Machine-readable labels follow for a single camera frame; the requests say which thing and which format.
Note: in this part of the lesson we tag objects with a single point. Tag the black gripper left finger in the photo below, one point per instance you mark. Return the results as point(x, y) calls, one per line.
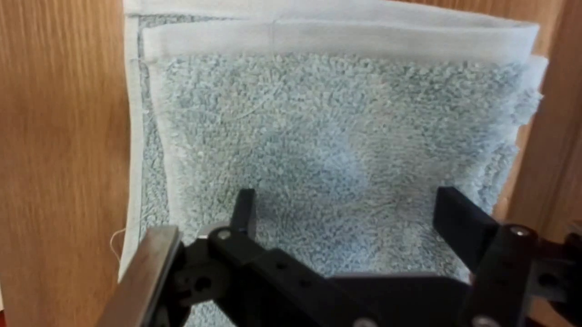
point(242, 265)

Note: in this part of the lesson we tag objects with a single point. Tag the light blue terry cloth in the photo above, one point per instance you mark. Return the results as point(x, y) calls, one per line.
point(328, 133)

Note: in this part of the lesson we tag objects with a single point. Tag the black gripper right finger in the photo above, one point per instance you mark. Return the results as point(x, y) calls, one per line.
point(510, 265)

